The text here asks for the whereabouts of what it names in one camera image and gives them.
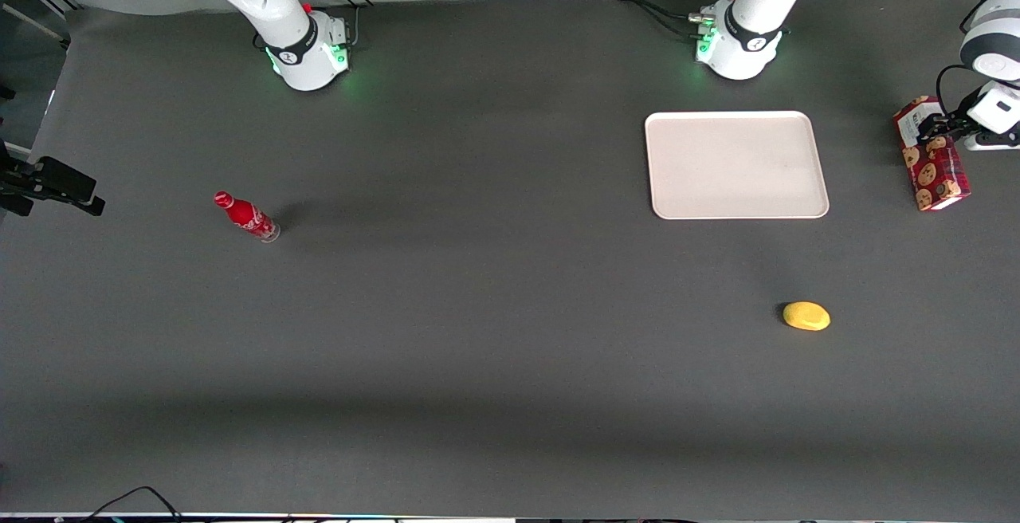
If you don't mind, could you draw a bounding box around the yellow lemon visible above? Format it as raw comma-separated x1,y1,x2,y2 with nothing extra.
783,301,831,332

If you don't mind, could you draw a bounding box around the black left arm base cable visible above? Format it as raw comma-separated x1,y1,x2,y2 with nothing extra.
602,0,747,40

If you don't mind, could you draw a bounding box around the red cookie box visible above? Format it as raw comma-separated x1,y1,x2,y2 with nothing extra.
892,96,971,212

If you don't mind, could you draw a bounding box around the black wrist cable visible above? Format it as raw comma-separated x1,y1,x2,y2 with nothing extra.
936,0,1020,121

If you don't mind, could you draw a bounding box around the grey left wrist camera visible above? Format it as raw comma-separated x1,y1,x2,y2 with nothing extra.
964,131,1020,151

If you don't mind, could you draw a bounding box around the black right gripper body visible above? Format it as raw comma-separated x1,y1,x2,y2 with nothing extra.
0,140,37,218

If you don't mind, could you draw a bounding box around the white rectangular tray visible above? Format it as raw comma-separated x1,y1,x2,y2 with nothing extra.
644,111,830,221

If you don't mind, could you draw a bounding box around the black cable at table edge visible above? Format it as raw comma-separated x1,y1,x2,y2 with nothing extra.
80,486,186,523

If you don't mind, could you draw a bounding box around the red cola bottle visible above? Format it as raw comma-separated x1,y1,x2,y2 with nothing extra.
213,191,281,244

